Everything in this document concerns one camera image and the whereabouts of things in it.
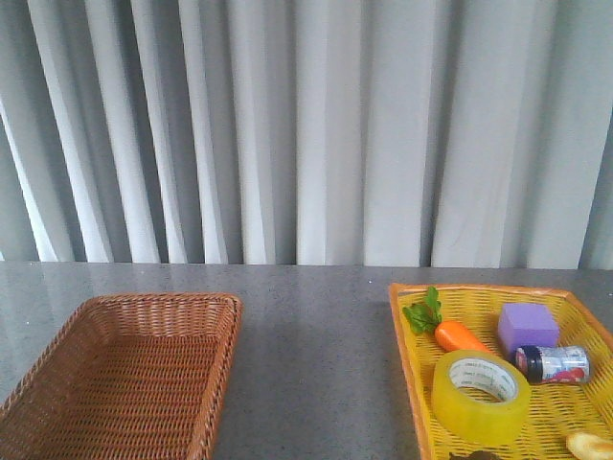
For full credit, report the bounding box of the yellow woven tray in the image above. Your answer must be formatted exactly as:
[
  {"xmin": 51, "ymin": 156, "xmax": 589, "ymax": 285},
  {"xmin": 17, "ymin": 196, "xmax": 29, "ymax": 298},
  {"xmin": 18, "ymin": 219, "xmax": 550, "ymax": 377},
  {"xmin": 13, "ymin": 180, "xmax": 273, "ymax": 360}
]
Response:
[{"xmin": 389, "ymin": 283, "xmax": 612, "ymax": 459}]

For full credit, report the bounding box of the purple foam cube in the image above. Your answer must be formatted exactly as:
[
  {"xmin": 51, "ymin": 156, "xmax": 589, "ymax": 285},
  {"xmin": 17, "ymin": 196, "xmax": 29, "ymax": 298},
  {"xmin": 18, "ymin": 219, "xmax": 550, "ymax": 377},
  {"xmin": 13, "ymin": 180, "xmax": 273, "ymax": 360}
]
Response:
[{"xmin": 497, "ymin": 303, "xmax": 559, "ymax": 361}]

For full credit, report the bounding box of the brown wicker basket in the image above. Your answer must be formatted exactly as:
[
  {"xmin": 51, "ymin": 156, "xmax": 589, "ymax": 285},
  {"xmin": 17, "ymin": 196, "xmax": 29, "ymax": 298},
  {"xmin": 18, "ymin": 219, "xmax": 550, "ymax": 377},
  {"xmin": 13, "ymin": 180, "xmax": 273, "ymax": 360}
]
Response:
[{"xmin": 1, "ymin": 292, "xmax": 243, "ymax": 459}]

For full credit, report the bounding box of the yellow tape roll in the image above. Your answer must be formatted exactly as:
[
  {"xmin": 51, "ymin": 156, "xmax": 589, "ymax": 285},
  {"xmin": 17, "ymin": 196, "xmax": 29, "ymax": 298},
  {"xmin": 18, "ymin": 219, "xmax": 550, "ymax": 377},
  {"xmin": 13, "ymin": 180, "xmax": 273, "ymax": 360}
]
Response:
[{"xmin": 431, "ymin": 350, "xmax": 532, "ymax": 446}]

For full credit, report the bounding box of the grey pleated curtain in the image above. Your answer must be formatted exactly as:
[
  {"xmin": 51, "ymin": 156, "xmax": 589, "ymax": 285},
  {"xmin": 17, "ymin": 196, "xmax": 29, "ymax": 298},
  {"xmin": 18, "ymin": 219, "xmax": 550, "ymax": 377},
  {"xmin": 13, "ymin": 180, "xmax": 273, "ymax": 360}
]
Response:
[{"xmin": 1, "ymin": 1, "xmax": 612, "ymax": 269}]

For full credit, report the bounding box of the small jar with dark lid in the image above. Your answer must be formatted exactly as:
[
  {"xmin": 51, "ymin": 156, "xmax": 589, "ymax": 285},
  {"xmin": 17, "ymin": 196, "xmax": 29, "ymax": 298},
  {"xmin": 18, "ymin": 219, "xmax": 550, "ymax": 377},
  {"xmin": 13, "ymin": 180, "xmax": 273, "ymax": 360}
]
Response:
[{"xmin": 514, "ymin": 345, "xmax": 591, "ymax": 384}]

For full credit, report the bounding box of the orange toy carrot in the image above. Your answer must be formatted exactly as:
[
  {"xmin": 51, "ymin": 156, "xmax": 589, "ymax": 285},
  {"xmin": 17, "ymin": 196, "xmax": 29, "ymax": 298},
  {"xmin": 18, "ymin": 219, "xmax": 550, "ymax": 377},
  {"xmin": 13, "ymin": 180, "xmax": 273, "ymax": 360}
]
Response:
[{"xmin": 402, "ymin": 287, "xmax": 492, "ymax": 354}]

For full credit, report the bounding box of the pale yellow food item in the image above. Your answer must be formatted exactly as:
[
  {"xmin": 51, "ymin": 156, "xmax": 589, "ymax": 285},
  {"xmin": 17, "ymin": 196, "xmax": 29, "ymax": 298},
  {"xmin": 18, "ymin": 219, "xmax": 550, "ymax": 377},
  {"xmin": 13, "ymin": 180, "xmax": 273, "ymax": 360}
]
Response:
[{"xmin": 566, "ymin": 432, "xmax": 613, "ymax": 460}]

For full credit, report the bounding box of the dark brown object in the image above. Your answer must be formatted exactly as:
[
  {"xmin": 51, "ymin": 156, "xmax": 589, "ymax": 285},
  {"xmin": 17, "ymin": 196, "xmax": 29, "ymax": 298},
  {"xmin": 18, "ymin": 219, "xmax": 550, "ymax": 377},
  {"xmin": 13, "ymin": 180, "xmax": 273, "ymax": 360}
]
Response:
[{"xmin": 448, "ymin": 450, "xmax": 501, "ymax": 460}]

